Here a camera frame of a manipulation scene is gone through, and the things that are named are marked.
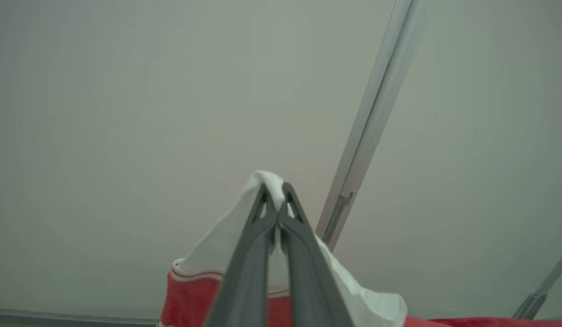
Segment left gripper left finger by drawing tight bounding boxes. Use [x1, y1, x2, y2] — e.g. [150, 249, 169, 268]
[204, 184, 278, 327]

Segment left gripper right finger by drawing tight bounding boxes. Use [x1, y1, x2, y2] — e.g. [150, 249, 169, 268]
[277, 183, 354, 327]

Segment red shorts with white trim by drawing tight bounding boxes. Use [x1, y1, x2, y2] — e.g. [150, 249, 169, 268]
[156, 170, 562, 327]

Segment grey double partition post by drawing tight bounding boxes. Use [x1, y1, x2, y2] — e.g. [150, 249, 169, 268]
[315, 0, 427, 253]

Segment grey wall base rail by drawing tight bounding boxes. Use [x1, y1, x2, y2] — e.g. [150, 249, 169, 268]
[0, 308, 159, 327]

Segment thin grey partition post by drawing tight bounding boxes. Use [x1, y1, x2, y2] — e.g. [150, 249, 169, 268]
[513, 245, 562, 321]

